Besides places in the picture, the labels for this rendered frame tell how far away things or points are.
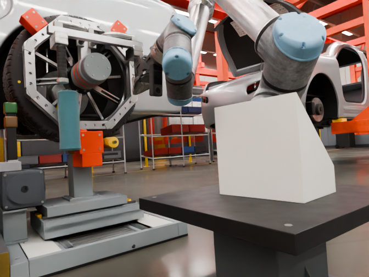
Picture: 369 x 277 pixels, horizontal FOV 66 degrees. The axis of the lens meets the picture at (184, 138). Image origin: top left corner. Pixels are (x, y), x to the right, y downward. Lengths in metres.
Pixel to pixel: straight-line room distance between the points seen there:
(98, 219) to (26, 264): 0.40
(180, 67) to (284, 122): 0.34
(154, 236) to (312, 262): 0.76
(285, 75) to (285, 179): 0.31
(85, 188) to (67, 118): 0.46
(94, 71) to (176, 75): 0.57
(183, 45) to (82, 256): 0.92
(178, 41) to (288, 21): 0.32
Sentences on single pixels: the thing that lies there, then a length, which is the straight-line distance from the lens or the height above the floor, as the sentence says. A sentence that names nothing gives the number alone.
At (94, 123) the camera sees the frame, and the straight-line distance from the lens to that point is 1.50.
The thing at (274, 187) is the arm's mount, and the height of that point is 0.34.
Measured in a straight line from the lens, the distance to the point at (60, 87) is 2.00.
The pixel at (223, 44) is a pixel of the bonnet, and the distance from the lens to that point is 5.23.
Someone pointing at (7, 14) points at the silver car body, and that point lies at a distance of 2.03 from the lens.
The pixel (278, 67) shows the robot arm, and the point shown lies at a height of 0.68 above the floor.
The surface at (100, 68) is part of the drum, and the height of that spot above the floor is 0.84.
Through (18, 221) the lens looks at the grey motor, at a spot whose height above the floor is 0.17.
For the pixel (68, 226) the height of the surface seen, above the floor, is 0.13.
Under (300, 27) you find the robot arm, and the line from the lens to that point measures 0.92.
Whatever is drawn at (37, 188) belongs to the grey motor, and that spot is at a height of 0.31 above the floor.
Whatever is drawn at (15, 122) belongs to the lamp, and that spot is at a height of 0.59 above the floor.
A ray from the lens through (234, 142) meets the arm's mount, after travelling 0.92.
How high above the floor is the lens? 0.46
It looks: 2 degrees up
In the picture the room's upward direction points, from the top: 3 degrees counter-clockwise
